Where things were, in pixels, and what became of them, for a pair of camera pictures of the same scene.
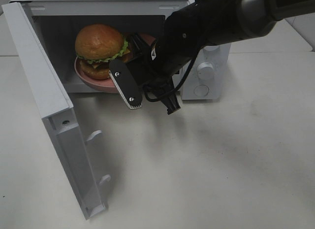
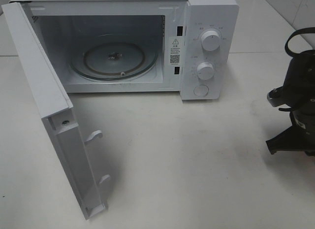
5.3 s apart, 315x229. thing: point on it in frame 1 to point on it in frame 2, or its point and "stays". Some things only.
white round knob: x=205 y=71 stays
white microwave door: x=57 y=109 stays
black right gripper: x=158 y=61 to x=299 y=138
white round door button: x=201 y=90 stays
